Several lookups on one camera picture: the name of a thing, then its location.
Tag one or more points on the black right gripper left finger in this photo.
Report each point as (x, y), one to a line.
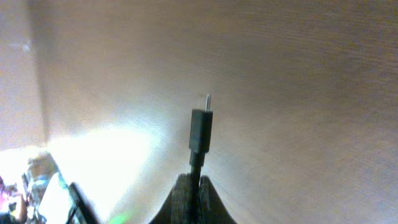
(177, 207)

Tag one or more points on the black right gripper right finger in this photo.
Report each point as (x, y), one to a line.
(211, 208)

